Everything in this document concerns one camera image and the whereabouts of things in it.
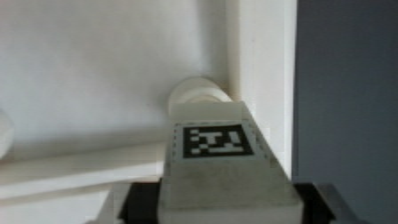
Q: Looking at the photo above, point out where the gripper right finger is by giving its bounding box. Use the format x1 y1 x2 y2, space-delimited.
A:
295 183 362 224

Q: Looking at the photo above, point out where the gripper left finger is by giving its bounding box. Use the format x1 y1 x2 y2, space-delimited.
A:
119 182 160 224

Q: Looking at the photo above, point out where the white table leg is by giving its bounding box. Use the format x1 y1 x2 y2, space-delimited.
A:
158 102 304 224

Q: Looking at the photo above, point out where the white square tabletop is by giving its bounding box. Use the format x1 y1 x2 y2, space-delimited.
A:
0 0 297 224

